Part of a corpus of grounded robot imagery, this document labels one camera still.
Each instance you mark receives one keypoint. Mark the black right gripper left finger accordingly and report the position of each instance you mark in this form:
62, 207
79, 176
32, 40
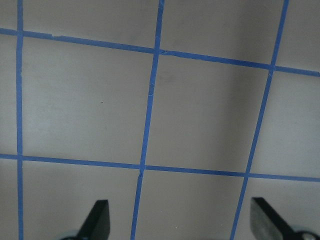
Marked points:
97, 225

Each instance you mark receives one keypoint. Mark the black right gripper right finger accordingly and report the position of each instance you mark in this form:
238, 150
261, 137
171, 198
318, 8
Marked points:
267, 224

